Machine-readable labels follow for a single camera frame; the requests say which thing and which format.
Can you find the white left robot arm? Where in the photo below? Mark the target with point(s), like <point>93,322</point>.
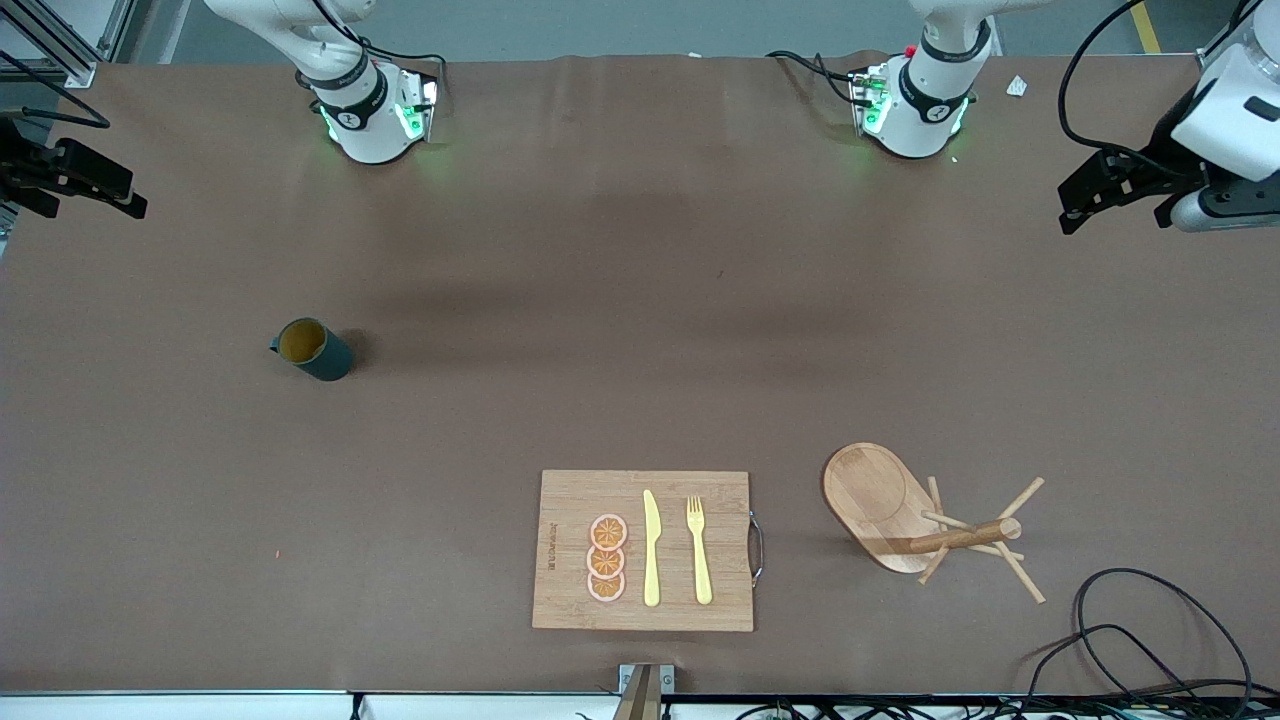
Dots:
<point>920,110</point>

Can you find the yellow plastic fork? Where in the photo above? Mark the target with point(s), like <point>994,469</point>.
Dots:
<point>700,560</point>

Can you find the orange slice toy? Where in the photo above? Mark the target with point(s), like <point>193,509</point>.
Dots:
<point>608,530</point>
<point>605,562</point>
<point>605,588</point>

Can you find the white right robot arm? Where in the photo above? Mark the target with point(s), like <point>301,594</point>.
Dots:
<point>365,120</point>

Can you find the white paper scrap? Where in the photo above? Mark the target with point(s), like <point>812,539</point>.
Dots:
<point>1017,86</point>

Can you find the yellow plastic knife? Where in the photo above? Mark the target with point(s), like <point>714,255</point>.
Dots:
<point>652,560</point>

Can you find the bamboo cutting board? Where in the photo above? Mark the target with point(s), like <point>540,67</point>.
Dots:
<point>570,500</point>

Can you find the wooden mug rack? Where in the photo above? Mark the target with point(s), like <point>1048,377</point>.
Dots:
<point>870,490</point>

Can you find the metal table edge bracket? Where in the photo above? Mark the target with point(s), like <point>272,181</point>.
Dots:
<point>630,678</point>

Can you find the aluminium frame profile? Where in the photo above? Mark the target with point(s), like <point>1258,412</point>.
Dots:
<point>1212,62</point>
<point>70,68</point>

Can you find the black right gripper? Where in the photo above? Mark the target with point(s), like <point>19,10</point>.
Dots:
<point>30,167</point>

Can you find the dark green cup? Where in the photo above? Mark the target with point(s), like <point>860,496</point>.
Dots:
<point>325,360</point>

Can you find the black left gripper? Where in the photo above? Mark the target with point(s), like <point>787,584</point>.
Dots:
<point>1152,177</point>

